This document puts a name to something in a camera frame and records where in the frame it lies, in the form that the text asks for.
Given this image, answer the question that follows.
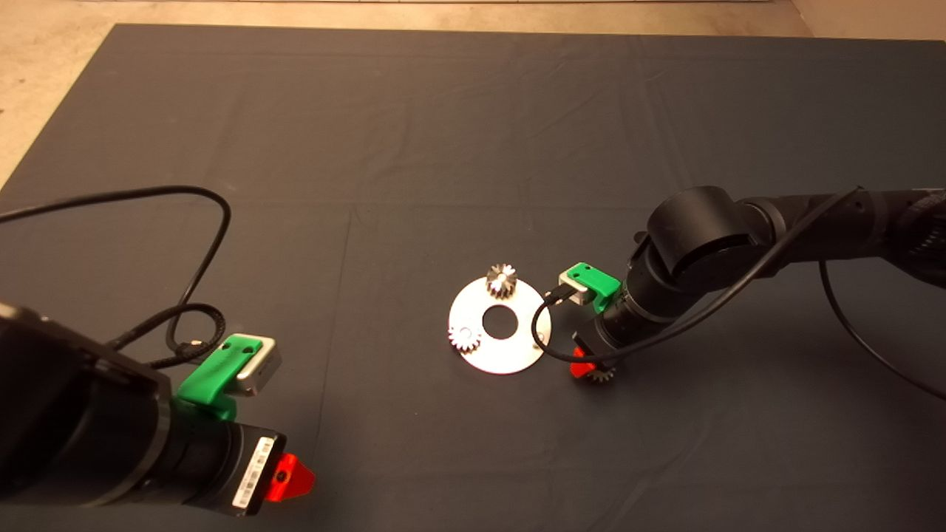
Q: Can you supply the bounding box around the round metal carrier plate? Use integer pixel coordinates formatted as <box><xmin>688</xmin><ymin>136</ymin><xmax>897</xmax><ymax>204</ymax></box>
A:
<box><xmin>449</xmin><ymin>276</ymin><xmax>551</xmax><ymax>375</ymax></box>

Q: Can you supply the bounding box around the dark grey table cloth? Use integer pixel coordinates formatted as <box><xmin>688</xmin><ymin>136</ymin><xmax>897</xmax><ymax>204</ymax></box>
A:
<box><xmin>0</xmin><ymin>24</ymin><xmax>946</xmax><ymax>532</ymax></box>

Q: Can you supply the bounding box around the black left camera cable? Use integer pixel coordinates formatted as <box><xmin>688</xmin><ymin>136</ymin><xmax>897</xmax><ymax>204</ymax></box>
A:
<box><xmin>0</xmin><ymin>185</ymin><xmax>231</xmax><ymax>355</ymax></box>

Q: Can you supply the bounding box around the green left camera mount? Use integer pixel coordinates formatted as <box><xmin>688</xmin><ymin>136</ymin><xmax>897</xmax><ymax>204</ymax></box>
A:
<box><xmin>177</xmin><ymin>334</ymin><xmax>263</xmax><ymax>422</ymax></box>

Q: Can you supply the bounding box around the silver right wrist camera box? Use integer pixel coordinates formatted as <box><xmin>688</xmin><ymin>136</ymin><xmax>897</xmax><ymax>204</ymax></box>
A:
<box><xmin>558</xmin><ymin>270</ymin><xmax>592</xmax><ymax>306</ymax></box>

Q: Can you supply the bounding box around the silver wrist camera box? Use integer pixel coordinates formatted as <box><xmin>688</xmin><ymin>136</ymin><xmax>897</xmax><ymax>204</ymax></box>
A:
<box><xmin>235</xmin><ymin>336</ymin><xmax>282</xmax><ymax>397</ymax></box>
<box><xmin>558</xmin><ymin>270</ymin><xmax>592</xmax><ymax>306</ymax></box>

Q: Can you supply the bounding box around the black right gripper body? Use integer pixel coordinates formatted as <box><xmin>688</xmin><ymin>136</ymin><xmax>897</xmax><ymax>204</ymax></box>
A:
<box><xmin>573</xmin><ymin>321</ymin><xmax>629</xmax><ymax>370</ymax></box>

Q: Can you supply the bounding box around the green right camera mount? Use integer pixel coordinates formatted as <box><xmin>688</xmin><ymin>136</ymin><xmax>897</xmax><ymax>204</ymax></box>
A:
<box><xmin>565</xmin><ymin>262</ymin><xmax>622</xmax><ymax>313</ymax></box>

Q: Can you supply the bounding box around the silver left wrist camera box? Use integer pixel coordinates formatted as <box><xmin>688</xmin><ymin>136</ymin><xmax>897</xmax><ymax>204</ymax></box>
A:
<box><xmin>235</xmin><ymin>336</ymin><xmax>282</xmax><ymax>397</ymax></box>

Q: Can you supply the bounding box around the thick black wrist cable loop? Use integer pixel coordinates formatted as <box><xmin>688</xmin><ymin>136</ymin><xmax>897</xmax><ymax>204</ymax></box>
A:
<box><xmin>109</xmin><ymin>303</ymin><xmax>226</xmax><ymax>369</ymax></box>

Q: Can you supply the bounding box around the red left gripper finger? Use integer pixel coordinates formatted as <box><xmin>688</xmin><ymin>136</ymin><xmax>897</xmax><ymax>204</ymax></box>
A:
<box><xmin>266</xmin><ymin>453</ymin><xmax>316</xmax><ymax>503</ymax></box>

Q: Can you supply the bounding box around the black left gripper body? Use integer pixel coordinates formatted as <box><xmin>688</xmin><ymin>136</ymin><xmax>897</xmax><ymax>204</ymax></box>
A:
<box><xmin>220</xmin><ymin>423</ymin><xmax>287</xmax><ymax>516</ymax></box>

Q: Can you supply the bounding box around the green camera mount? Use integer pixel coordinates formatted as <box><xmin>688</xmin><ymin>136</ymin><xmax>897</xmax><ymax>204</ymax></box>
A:
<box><xmin>565</xmin><ymin>262</ymin><xmax>622</xmax><ymax>313</ymax></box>
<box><xmin>177</xmin><ymin>334</ymin><xmax>263</xmax><ymax>422</ymax></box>

